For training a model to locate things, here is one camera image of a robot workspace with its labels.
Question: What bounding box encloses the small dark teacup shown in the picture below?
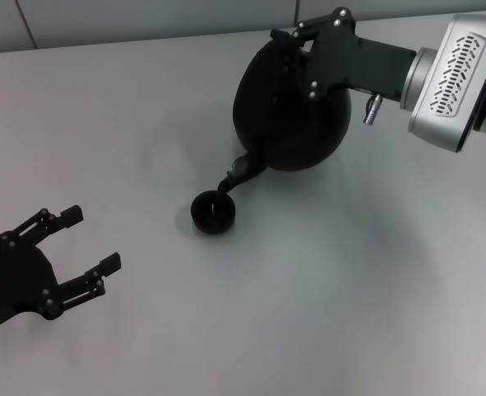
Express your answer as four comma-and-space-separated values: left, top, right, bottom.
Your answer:
190, 191, 238, 236

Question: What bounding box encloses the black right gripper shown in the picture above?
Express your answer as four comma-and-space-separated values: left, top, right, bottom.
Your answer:
270, 6, 418, 103

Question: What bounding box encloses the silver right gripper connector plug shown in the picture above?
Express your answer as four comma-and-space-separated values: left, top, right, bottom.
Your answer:
362, 92, 385, 125

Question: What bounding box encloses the black round teapot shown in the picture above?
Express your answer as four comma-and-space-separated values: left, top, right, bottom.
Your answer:
216, 36, 354, 206

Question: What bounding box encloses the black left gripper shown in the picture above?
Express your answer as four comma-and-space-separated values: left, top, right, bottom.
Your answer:
0, 205, 122, 339

